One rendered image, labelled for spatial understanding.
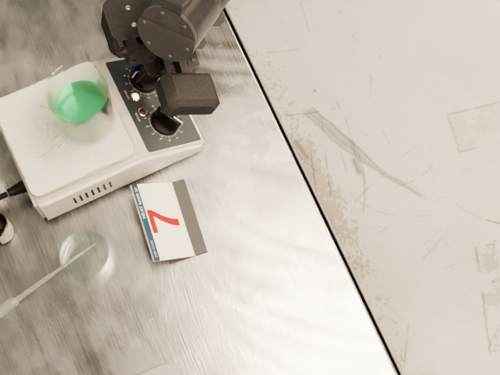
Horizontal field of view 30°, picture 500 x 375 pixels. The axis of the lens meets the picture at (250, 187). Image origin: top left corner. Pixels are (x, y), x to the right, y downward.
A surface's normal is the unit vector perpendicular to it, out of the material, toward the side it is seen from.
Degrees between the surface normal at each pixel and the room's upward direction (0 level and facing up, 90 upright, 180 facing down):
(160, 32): 65
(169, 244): 40
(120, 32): 12
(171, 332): 0
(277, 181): 0
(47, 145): 0
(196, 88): 30
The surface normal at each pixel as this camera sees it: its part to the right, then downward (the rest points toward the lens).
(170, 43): -0.38, 0.67
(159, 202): 0.63, -0.40
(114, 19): 0.20, -0.38
